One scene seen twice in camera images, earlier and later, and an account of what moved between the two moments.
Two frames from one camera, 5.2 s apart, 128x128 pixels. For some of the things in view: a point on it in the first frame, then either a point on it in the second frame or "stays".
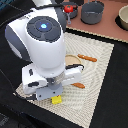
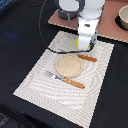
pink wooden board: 108,27 stays
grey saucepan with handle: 73,14 stays
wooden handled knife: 87,58 stays
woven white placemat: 78,104 stays
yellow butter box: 56,99 -> 77,42
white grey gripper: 43,87 -> 87,33
